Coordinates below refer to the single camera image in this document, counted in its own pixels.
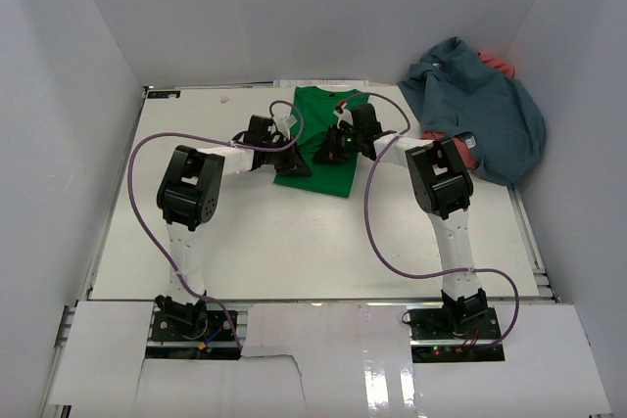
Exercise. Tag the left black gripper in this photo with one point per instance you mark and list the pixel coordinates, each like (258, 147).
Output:
(294, 163)

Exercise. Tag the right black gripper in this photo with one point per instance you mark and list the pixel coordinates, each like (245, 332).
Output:
(330, 152)

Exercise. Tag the green polo shirt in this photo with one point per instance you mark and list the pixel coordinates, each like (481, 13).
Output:
(335, 178)

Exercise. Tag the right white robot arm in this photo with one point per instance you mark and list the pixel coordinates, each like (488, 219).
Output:
(442, 188)

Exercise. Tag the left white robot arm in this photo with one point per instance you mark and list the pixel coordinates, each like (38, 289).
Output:
(188, 197)

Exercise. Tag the white printed label strip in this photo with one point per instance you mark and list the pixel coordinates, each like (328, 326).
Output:
(322, 83)

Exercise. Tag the coral red t shirt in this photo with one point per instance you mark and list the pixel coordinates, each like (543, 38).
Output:
(467, 157)

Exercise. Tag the blue-grey t shirt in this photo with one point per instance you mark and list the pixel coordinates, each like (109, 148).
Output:
(451, 91)

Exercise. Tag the black label sticker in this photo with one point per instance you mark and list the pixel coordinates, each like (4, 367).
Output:
(163, 94)

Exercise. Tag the white paper sheet front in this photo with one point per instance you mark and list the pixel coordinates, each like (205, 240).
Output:
(329, 360)

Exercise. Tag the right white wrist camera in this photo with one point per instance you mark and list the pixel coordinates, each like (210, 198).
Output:
(344, 116)

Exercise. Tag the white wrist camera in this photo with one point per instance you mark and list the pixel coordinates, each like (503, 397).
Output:
(344, 116)
(283, 125)

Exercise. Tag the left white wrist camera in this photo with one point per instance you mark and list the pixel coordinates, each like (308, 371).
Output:
(283, 125)

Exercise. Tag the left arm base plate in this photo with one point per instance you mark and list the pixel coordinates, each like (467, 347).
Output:
(211, 339)

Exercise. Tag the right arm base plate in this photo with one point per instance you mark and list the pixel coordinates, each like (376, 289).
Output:
(434, 339)

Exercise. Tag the aluminium table frame rail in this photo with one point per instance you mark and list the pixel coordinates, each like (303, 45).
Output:
(542, 280)

